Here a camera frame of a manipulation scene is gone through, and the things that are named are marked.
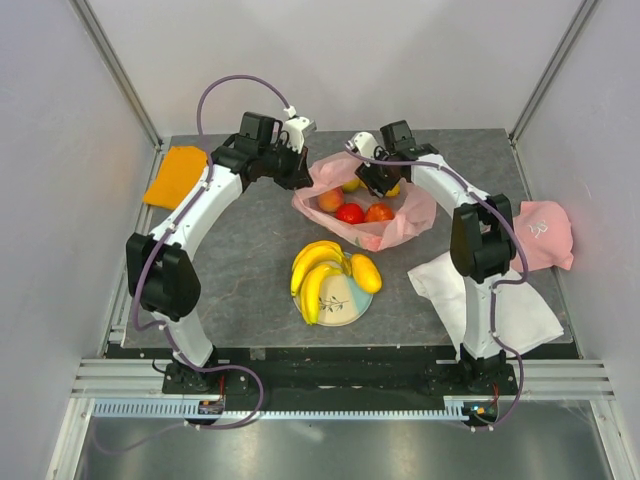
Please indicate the beige and blue plate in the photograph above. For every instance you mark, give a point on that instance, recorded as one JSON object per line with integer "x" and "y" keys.
{"x": 341, "y": 301}

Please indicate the peach fruit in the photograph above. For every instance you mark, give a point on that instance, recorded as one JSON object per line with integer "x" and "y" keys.
{"x": 331, "y": 200}

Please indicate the slotted cable duct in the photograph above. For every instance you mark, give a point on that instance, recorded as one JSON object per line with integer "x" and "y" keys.
{"x": 192, "y": 410}

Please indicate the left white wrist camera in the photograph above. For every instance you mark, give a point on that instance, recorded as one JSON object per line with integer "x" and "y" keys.
{"x": 295, "y": 129}

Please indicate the red tomato fruit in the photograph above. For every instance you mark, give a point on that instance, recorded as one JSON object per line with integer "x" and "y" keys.
{"x": 350, "y": 213}

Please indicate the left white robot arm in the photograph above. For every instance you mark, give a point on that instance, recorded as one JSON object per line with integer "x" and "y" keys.
{"x": 162, "y": 280}

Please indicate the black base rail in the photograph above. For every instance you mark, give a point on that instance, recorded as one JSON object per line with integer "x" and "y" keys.
{"x": 430, "y": 370}

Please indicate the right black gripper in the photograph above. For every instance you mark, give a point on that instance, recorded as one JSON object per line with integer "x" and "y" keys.
{"x": 367, "y": 172}

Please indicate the orange folded cloth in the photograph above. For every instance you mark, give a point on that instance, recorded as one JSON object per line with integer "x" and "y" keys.
{"x": 178, "y": 174}

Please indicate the white folded cloth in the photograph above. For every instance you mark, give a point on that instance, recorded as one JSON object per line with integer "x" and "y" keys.
{"x": 524, "y": 319}

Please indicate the yellow mango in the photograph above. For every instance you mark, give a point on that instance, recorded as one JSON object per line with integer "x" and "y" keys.
{"x": 366, "y": 274}
{"x": 356, "y": 184}

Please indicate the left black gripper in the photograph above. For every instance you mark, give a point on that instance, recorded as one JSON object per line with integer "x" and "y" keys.
{"x": 299, "y": 177}

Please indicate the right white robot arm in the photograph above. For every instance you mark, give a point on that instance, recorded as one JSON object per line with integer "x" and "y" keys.
{"x": 482, "y": 241}

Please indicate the pink peach plastic bag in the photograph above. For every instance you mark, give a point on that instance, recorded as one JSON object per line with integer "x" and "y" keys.
{"x": 414, "y": 209}

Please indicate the yellow banana bunch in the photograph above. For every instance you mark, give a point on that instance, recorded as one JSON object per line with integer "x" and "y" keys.
{"x": 314, "y": 254}
{"x": 311, "y": 289}

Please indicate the pink cap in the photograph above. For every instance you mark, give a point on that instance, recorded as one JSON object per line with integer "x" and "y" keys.
{"x": 544, "y": 232}

